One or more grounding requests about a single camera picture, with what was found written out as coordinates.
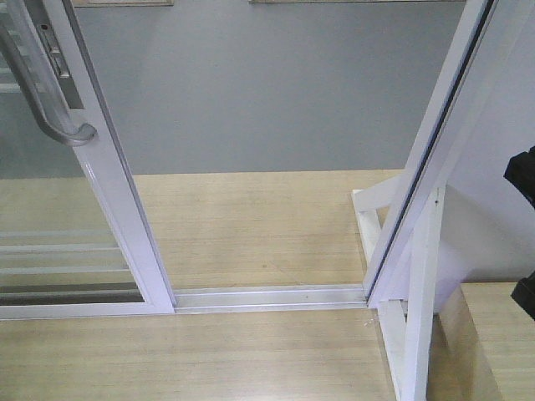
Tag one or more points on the white framed sliding glass door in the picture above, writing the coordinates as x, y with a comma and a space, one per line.
75, 241

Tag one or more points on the grey metal door handle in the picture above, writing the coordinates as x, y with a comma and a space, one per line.
35, 64

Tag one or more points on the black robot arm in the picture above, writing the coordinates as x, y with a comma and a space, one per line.
520, 173

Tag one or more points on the aluminium floor door track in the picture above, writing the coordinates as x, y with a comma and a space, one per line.
270, 299

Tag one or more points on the light wooden base platform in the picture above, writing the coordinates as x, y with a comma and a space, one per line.
223, 230

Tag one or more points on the white triangular support brace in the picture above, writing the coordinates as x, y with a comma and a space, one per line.
406, 307

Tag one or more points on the light wooden box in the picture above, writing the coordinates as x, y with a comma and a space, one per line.
490, 340

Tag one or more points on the white wall panel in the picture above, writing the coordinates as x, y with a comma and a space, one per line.
487, 232

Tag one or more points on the white door frame post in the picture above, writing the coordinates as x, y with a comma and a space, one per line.
387, 212

